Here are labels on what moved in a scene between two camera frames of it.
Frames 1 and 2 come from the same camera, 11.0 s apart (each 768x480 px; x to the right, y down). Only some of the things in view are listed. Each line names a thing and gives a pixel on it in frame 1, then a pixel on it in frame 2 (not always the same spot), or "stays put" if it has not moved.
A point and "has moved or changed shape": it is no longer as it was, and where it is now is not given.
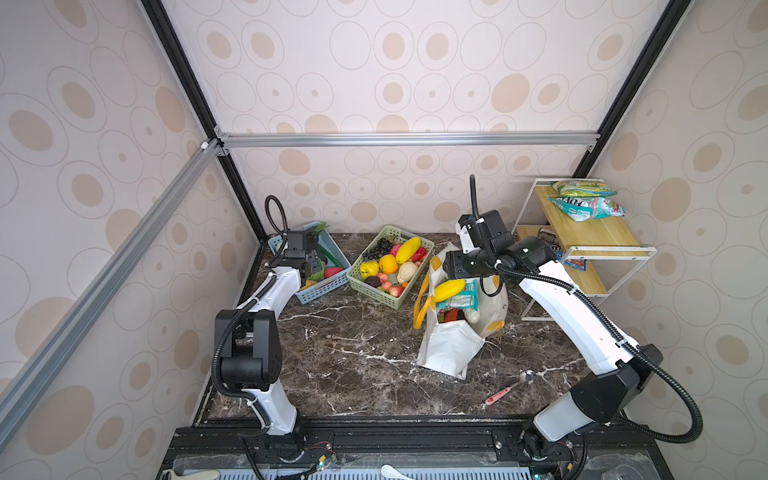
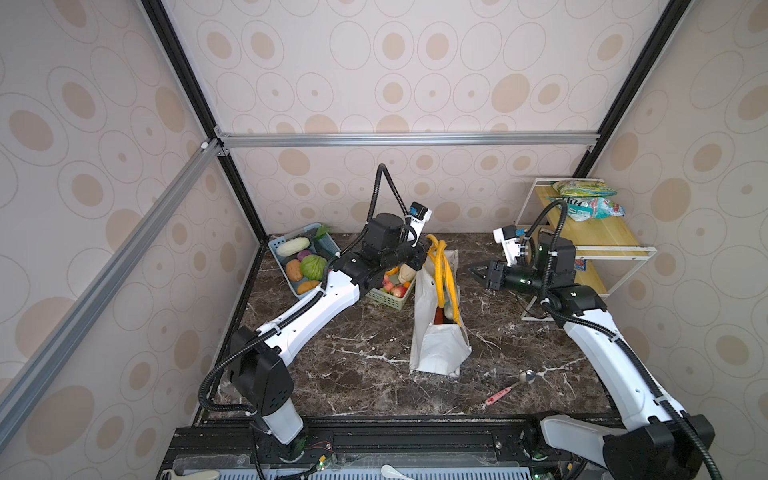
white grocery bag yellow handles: (448, 348) has moved or changed shape
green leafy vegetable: (321, 228) stays put
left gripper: (313, 261) -> (416, 250)
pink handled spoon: (525, 376) stays put
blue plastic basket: (334, 268) stays put
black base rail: (240, 449) stays put
